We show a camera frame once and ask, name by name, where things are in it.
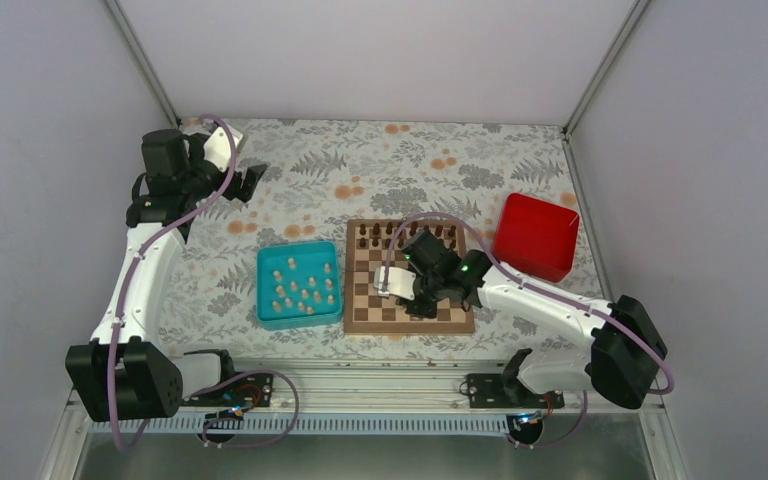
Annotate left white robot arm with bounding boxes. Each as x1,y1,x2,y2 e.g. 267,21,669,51
65,128,266,422

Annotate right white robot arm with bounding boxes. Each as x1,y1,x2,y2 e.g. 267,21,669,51
256,193,667,409

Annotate floral patterned table mat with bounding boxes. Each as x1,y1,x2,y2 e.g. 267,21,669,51
159,119,577,362

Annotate wooden chessboard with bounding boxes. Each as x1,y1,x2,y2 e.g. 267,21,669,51
343,219,475,335

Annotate red plastic bin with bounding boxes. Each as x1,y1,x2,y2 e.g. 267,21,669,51
492,193,580,283

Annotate teal plastic tray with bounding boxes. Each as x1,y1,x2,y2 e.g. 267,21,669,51
256,241,344,331

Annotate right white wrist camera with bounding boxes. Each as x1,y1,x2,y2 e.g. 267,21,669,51
373,266,417,300

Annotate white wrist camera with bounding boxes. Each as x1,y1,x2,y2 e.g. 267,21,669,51
204,127,246,173
373,266,417,300

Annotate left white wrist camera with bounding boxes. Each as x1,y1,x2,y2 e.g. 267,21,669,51
204,127,246,173

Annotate aluminium frame post left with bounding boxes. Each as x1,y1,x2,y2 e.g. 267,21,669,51
102,0,181,127

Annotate aluminium frame post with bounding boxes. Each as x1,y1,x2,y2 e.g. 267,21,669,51
563,0,652,141
102,0,181,127

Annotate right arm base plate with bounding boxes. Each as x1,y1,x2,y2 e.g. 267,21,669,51
458,373,565,409

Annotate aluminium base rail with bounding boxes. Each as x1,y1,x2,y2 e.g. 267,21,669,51
65,357,667,439

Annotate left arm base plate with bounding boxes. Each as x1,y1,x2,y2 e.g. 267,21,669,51
183,373,274,409

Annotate aluminium frame post right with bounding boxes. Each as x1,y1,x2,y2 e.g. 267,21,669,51
563,0,652,141

